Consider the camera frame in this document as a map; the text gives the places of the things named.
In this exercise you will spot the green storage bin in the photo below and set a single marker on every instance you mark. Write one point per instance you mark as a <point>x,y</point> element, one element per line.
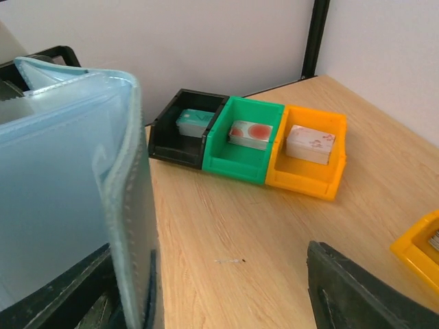
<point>238,162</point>

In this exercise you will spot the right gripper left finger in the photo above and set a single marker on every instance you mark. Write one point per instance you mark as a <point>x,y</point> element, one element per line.
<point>84,296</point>

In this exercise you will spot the yellow bin with black cards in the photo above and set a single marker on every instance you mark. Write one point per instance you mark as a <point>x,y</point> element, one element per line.
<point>414,250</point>

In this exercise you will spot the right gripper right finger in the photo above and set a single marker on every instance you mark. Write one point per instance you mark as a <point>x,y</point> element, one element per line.
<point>345,295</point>

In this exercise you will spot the red dotted card stack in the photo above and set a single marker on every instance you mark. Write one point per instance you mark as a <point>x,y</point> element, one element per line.
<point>250,134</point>

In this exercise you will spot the teal card stack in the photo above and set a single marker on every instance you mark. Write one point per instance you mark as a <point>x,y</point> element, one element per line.
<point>192,123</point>

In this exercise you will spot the yellow bin left group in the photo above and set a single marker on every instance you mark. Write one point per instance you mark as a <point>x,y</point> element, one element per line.
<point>321,181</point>

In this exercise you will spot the blue leather card holder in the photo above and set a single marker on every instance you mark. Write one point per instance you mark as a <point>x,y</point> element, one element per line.
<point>75,175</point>

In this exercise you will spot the white card stack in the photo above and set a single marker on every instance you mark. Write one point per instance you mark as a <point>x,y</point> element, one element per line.
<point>311,145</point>

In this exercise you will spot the black card stack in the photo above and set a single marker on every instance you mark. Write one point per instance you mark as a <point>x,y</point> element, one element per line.
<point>434,239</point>

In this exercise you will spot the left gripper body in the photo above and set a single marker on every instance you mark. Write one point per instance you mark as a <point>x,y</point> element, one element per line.
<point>16,81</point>

